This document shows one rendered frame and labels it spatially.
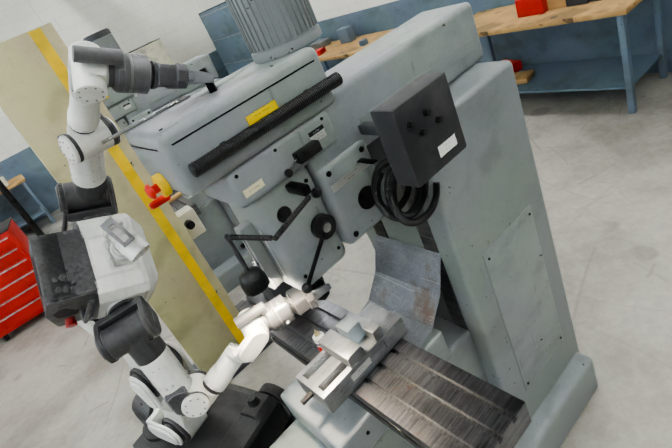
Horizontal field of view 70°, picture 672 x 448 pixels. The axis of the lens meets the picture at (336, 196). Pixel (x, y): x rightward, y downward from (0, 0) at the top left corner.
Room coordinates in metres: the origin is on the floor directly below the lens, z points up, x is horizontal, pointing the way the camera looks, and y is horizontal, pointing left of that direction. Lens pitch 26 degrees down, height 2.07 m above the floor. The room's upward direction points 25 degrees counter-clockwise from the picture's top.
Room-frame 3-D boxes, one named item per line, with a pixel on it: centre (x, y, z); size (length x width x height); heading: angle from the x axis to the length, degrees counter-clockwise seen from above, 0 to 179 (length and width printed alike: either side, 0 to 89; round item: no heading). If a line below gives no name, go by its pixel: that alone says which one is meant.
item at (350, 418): (1.22, 0.17, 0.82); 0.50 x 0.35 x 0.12; 120
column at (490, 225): (1.53, -0.37, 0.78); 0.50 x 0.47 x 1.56; 120
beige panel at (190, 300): (2.69, 1.13, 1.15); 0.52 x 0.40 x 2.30; 120
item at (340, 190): (1.32, 0.00, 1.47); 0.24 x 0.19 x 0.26; 30
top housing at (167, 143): (1.23, 0.15, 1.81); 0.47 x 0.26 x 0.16; 120
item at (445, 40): (1.47, -0.27, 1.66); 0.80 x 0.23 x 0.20; 120
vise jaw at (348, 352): (1.14, 0.18, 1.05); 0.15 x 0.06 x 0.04; 30
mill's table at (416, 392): (1.27, 0.19, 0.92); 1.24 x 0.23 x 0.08; 30
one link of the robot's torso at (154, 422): (1.59, 1.00, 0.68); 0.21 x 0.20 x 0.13; 48
